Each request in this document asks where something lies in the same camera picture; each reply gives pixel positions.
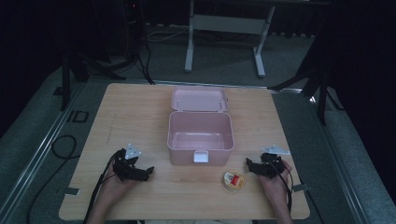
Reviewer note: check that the grey tape piece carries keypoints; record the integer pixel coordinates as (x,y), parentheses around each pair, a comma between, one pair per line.
(300,187)

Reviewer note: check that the black equipment tower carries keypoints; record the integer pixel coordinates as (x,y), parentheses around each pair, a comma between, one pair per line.
(134,25)

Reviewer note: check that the person's left hand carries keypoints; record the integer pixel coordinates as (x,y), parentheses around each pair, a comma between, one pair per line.
(116,185)

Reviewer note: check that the round yellow tin red label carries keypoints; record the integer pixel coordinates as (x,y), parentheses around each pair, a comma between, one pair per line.
(233,180)

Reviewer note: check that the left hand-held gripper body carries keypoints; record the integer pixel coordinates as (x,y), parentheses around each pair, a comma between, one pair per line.
(126,168)

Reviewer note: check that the pink storage box with lid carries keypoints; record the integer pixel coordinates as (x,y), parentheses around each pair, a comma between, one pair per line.
(200,130)

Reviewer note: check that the person's right hand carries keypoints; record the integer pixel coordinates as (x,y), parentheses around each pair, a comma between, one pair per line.
(275,185)

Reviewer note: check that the white desk frame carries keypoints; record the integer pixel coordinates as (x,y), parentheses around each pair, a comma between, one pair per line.
(229,24)

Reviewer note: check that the black metal stand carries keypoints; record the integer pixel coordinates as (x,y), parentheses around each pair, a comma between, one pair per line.
(317,84)
(81,70)

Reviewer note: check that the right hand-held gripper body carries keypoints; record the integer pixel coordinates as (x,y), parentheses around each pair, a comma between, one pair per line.
(271,166)

